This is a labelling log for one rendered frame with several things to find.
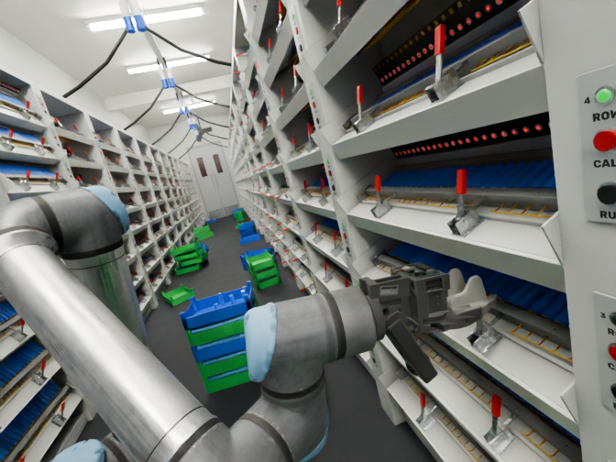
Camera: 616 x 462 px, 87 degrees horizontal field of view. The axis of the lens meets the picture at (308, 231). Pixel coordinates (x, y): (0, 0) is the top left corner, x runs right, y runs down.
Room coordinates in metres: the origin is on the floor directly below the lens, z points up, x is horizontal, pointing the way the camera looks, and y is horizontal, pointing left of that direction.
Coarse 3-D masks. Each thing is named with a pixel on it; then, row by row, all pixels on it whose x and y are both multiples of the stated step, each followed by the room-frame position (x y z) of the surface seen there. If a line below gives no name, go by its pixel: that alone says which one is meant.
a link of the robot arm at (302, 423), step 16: (320, 384) 0.38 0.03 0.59; (272, 400) 0.37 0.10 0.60; (288, 400) 0.36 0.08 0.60; (304, 400) 0.36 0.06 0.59; (320, 400) 0.38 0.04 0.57; (272, 416) 0.35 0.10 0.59; (288, 416) 0.35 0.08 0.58; (304, 416) 0.36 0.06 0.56; (320, 416) 0.38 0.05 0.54; (288, 432) 0.34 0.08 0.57; (304, 432) 0.35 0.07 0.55; (320, 432) 0.38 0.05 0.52; (304, 448) 0.35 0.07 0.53; (320, 448) 0.38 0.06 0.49
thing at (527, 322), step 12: (384, 264) 0.86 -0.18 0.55; (396, 264) 0.78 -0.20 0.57; (492, 312) 0.49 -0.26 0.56; (504, 312) 0.46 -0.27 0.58; (516, 312) 0.44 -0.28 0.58; (516, 324) 0.45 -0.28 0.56; (528, 324) 0.42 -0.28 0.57; (540, 324) 0.40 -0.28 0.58; (552, 324) 0.39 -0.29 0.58; (552, 336) 0.39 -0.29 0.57; (564, 336) 0.37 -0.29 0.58
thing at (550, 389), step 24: (384, 240) 0.90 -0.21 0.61; (360, 264) 0.89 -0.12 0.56; (456, 336) 0.50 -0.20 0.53; (528, 336) 0.42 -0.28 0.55; (480, 360) 0.44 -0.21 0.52; (504, 360) 0.41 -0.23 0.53; (528, 360) 0.39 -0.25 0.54; (504, 384) 0.42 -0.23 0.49; (528, 384) 0.36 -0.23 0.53; (552, 384) 0.35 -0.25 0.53; (552, 408) 0.33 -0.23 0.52; (576, 408) 0.29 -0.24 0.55; (576, 432) 0.31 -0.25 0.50
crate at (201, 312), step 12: (240, 288) 1.52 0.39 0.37; (252, 288) 1.52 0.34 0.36; (192, 300) 1.49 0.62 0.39; (204, 300) 1.51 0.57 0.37; (216, 300) 1.51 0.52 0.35; (228, 300) 1.51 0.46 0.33; (240, 300) 1.49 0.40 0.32; (252, 300) 1.41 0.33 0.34; (192, 312) 1.46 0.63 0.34; (204, 312) 1.46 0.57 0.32; (216, 312) 1.32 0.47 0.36; (228, 312) 1.32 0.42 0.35; (240, 312) 1.32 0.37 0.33; (192, 324) 1.31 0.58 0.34; (204, 324) 1.31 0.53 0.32
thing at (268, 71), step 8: (280, 0) 0.98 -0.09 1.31; (280, 8) 1.14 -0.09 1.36; (280, 16) 1.14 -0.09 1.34; (288, 16) 1.00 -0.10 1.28; (280, 24) 1.13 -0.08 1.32; (288, 24) 1.03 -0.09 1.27; (280, 32) 1.10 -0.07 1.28; (288, 32) 1.06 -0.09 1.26; (280, 40) 1.14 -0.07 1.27; (288, 40) 1.09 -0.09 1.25; (280, 48) 1.18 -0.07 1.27; (288, 48) 1.31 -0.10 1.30; (296, 48) 1.41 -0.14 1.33; (272, 56) 1.29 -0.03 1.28; (280, 56) 1.22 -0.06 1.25; (288, 56) 1.43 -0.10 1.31; (296, 56) 1.55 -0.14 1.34; (264, 64) 1.58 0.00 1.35; (272, 64) 1.35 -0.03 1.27; (280, 64) 1.48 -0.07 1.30; (288, 64) 1.59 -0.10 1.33; (264, 72) 1.57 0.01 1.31; (272, 72) 1.41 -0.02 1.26; (264, 80) 1.56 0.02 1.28; (272, 80) 1.46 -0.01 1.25
